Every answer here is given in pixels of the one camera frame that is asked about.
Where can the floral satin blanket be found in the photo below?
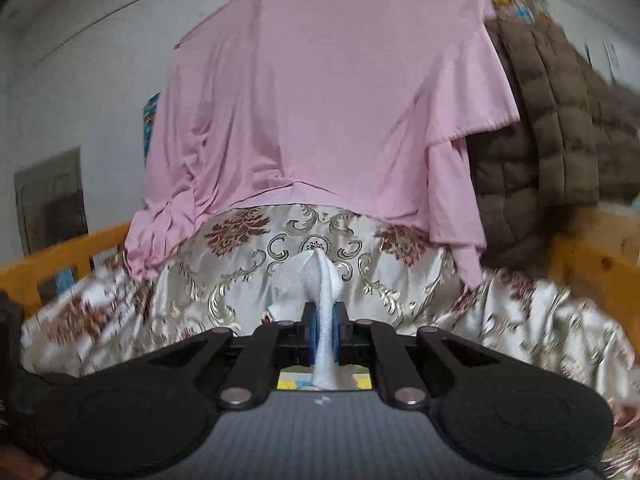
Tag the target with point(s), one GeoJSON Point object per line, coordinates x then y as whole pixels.
{"type": "Point", "coordinates": [235, 270]}

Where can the wooden bed frame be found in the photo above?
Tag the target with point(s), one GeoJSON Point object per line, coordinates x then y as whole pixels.
{"type": "Point", "coordinates": [60, 252]}

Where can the teal wall poster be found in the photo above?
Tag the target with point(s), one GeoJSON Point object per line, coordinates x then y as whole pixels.
{"type": "Point", "coordinates": [151, 130]}

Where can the white towel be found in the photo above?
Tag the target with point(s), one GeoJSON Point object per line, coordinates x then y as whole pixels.
{"type": "Point", "coordinates": [320, 285]}

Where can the cartoon print tin tray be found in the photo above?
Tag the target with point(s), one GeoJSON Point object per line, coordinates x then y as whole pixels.
{"type": "Point", "coordinates": [290, 385]}

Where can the grey wall panel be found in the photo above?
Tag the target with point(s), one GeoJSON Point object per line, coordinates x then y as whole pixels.
{"type": "Point", "coordinates": [50, 200]}

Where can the brown quilted jacket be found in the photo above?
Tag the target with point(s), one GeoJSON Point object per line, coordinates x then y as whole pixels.
{"type": "Point", "coordinates": [550, 135]}

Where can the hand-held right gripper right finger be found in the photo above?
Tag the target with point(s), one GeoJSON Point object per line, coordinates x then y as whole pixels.
{"type": "Point", "coordinates": [341, 335]}

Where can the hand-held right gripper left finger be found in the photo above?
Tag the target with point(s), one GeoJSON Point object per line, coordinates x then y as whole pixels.
{"type": "Point", "coordinates": [310, 335]}

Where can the pink bed sheet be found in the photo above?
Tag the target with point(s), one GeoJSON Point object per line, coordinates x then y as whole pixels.
{"type": "Point", "coordinates": [310, 110]}

